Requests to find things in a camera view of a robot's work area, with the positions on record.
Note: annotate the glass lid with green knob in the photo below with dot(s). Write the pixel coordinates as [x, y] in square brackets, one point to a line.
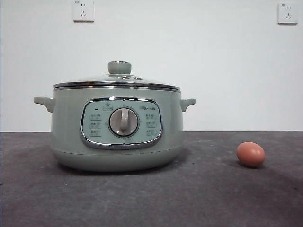
[119, 67]

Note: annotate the brown egg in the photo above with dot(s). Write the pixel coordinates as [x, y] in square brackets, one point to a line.
[251, 154]

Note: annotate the pale green electric pot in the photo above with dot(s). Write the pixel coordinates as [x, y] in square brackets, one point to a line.
[68, 123]

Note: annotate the white wall socket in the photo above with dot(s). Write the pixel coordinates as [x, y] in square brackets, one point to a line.
[83, 10]
[287, 13]

